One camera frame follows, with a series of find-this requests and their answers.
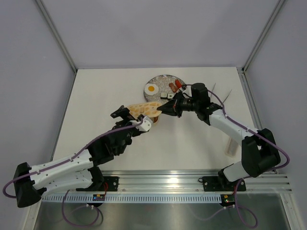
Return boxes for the aluminium front rail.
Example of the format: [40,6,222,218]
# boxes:
[32,170,292,194]

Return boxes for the metal tongs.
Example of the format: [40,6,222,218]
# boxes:
[209,82,233,105]

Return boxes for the right side aluminium rail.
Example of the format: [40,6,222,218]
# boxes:
[236,67,263,129]

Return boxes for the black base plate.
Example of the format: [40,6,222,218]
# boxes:
[76,176,119,192]
[198,176,238,192]

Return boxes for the circuit board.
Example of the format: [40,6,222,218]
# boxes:
[93,194,106,201]
[221,195,235,207]

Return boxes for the beige lunch box base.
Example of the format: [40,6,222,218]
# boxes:
[150,116,159,126]

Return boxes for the right aluminium frame post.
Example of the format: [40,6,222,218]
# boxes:
[242,0,287,74]

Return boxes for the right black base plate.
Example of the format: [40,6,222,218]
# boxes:
[198,176,238,192]

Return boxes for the left black camera box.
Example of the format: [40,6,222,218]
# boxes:
[132,115,153,132]

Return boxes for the red sausage toy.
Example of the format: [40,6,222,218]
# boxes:
[175,80,182,88]

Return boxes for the white slotted cable duct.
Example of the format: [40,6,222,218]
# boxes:
[43,193,221,204]

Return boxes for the right sushi roll piece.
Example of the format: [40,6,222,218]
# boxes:
[167,93,174,100]

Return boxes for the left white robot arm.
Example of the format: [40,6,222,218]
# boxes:
[2,106,152,208]

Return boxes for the round speckled grey plate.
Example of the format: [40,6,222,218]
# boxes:
[143,74,191,104]

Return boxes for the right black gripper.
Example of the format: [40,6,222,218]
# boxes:
[158,91,199,118]

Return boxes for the aluminium rail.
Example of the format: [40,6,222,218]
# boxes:
[236,67,263,129]
[32,170,292,194]

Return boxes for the right circuit board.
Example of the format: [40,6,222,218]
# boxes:
[221,195,235,207]

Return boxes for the left aluminium frame post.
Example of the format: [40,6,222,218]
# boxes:
[34,0,78,75]

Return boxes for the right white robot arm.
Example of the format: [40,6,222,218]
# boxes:
[157,93,281,190]

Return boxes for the beige lunch box lid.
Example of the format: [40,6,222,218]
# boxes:
[128,102,162,118]

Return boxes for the right black camera box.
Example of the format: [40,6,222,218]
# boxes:
[191,83,211,106]

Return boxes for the left sushi roll piece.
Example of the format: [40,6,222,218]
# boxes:
[160,92,167,100]

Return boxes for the sushi roll piece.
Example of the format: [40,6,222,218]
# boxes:
[160,92,167,100]
[167,93,174,100]

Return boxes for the black camera box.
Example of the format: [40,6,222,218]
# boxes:
[191,83,211,106]
[132,115,153,132]

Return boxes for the clear plastic tongs holder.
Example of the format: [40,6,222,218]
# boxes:
[224,138,239,157]

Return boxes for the toy fried egg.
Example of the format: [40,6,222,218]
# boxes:
[144,83,159,96]

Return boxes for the left circuit board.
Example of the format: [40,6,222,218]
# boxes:
[93,194,106,201]

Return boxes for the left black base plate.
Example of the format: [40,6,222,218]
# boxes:
[76,176,119,192]

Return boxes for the aluminium frame post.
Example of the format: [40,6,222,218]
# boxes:
[242,0,287,74]
[34,0,78,75]

